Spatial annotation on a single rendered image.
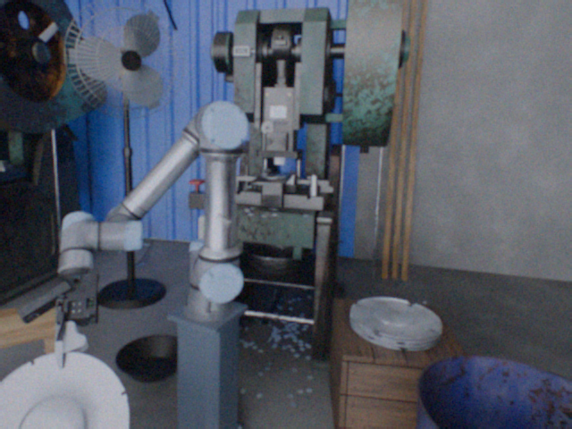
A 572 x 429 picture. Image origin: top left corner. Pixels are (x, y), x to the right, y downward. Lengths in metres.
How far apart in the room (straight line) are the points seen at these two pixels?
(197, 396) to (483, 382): 0.80
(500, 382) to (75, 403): 0.99
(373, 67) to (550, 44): 1.88
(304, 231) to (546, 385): 0.96
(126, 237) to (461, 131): 2.53
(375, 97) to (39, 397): 1.33
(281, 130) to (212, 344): 1.00
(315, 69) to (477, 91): 1.57
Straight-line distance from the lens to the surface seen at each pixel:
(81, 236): 1.15
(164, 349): 2.11
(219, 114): 1.10
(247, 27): 1.99
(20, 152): 2.98
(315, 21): 1.94
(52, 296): 1.11
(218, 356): 1.42
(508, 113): 3.30
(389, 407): 1.56
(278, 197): 1.92
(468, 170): 3.28
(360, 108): 1.70
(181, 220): 3.54
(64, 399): 1.08
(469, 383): 1.34
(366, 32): 1.64
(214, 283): 1.19
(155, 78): 2.39
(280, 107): 1.97
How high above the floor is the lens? 1.08
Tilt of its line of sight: 10 degrees down
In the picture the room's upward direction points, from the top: 1 degrees clockwise
